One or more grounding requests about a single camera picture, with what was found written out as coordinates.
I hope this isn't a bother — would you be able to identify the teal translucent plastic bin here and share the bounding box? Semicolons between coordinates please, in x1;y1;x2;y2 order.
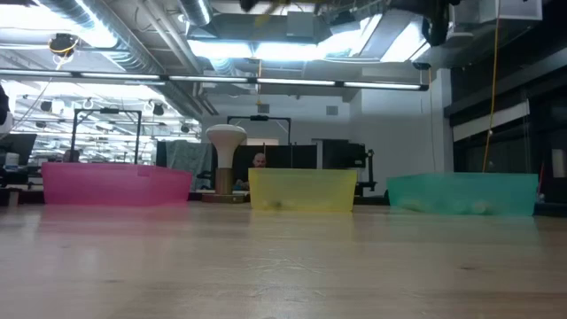
385;172;540;217

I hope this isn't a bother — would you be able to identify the long ceiling light strip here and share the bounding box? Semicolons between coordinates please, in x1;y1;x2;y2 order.
0;69;430;91

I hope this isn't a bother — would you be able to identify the white mushroom table lamp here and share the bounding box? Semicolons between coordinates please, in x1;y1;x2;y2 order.
205;123;248;204

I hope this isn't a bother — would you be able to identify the black partition panel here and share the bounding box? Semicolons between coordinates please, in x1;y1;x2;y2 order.
232;144;318;191

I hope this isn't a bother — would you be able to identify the gray fabric cover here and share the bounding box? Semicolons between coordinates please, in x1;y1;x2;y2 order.
164;140;214;191

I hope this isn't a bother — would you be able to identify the black equipment stand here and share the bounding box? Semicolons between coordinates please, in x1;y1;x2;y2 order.
321;138;377;198

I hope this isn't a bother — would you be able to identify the yellow translucent plastic bin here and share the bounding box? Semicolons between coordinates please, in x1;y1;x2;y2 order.
247;167;359;213

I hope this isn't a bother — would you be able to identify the red translucent plastic bin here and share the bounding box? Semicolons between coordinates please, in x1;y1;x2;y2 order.
42;161;194;206

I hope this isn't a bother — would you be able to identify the black monitor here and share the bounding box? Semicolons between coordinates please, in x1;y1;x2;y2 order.
0;133;38;167

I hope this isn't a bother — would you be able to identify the silver ventilation duct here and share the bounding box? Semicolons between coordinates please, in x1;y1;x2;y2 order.
179;0;214;27

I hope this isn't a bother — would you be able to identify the black metal rig frame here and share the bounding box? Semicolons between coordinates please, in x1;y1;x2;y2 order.
226;114;292;145
69;107;144;163

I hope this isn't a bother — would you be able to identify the black ceiling dome camera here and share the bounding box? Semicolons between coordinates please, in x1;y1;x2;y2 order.
47;33;81;58

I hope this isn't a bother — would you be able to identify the black aluminium table frame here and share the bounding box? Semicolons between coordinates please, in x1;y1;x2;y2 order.
0;185;567;218

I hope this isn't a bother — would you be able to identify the yellow cable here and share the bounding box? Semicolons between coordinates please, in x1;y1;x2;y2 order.
481;0;501;174

